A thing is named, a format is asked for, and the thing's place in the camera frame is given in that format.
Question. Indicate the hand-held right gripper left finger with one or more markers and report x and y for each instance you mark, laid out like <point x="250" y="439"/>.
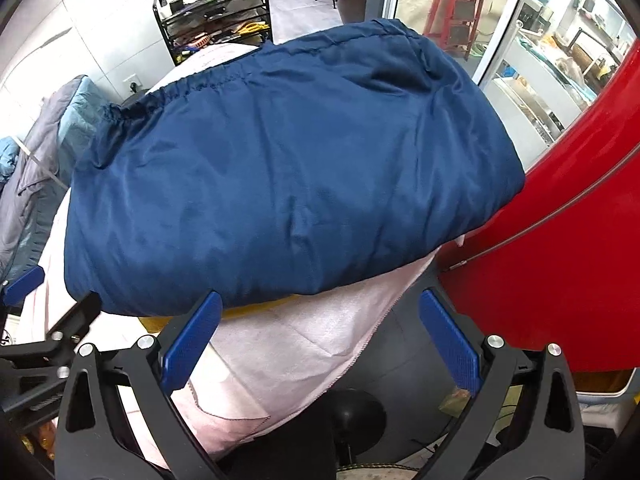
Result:
<point x="192" y="345"/>

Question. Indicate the pink cloth cover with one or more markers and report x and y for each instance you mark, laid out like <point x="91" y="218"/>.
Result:
<point x="310" y="340"/>

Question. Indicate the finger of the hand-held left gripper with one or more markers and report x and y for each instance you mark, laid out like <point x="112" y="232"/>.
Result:
<point x="75" y="320"/>
<point x="25" y="282"/>

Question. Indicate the grey jacket with teal lining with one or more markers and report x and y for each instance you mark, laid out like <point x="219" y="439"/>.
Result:
<point x="30" y="200"/>

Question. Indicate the black dome knob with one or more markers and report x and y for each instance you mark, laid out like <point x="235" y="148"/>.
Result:
<point x="357" y="415"/>

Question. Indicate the glass display case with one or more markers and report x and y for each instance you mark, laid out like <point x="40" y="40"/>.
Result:
<point x="550" y="85"/>

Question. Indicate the wall power outlet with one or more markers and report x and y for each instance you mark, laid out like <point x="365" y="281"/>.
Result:
<point x="132" y="81"/>

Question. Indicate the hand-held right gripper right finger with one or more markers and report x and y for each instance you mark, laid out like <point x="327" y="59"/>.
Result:
<point x="450" y="345"/>

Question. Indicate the red step ladder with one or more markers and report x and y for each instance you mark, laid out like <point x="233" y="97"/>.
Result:
<point x="450" y="0"/>

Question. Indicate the blue puffer jacket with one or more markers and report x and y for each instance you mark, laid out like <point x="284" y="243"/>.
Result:
<point x="7" y="160"/>

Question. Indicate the navy blue jacket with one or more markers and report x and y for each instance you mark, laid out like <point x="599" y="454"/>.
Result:
<point x="300" y="170"/>

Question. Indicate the white plastic container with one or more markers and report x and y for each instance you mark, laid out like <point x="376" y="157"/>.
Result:
<point x="600" y="410"/>

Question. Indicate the yellow cloth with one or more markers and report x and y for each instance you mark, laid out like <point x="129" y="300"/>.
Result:
<point x="155" y="322"/>

